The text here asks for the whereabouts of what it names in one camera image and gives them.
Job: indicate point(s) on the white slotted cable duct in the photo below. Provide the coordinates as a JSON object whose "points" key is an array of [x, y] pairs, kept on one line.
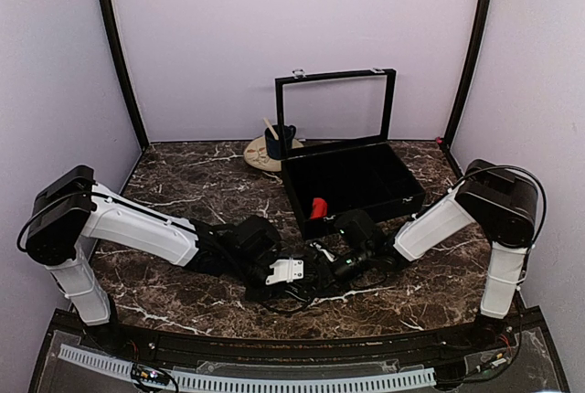
{"points": [[220, 377]]}

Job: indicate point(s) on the right circuit board with wires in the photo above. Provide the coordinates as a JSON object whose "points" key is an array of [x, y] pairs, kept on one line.
{"points": [[505, 368]]}

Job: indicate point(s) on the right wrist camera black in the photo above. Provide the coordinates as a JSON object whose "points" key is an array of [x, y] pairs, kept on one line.
{"points": [[359, 230]]}

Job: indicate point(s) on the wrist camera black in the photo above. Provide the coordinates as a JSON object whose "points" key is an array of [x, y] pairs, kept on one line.
{"points": [[258, 250], [359, 230]]}

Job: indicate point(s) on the right black frame post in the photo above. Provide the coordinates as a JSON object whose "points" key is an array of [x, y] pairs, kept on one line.
{"points": [[466, 79]]}

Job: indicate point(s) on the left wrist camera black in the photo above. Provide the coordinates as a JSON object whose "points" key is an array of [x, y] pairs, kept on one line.
{"points": [[258, 250]]}

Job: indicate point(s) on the black frame post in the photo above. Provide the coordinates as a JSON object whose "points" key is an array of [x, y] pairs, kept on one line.
{"points": [[466, 79], [122, 72]]}

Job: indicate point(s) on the black display box glass lid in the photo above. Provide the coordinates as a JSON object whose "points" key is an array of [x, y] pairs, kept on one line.
{"points": [[363, 173]]}

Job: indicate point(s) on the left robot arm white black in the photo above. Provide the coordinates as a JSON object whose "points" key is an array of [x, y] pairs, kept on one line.
{"points": [[76, 206]]}

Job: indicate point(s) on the left circuit board with wires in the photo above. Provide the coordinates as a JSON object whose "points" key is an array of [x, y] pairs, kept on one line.
{"points": [[149, 378]]}

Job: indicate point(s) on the circuit board with wires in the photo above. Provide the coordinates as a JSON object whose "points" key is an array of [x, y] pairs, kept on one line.
{"points": [[505, 368], [149, 378]]}

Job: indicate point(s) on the black front rail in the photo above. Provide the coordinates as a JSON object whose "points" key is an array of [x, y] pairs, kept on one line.
{"points": [[441, 346]]}

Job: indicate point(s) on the dark blue cup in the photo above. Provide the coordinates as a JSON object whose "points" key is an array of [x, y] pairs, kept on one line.
{"points": [[273, 141]]}

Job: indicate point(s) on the wooden stick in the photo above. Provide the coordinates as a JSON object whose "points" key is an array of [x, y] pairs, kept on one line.
{"points": [[270, 127]]}

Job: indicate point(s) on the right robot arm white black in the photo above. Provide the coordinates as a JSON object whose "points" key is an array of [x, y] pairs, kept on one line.
{"points": [[507, 202]]}

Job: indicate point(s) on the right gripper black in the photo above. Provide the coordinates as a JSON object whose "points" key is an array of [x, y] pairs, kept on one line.
{"points": [[335, 274]]}

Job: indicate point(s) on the red Santa Christmas sock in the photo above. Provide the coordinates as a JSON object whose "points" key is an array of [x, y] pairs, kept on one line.
{"points": [[319, 208]]}

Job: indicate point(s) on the beige woven coaster mat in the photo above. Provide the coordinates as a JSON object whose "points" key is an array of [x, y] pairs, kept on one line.
{"points": [[256, 155]]}

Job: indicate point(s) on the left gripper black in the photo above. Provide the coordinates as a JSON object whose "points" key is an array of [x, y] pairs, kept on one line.
{"points": [[270, 294]]}

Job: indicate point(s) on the left black frame post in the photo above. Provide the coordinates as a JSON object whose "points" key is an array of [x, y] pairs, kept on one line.
{"points": [[122, 72]]}

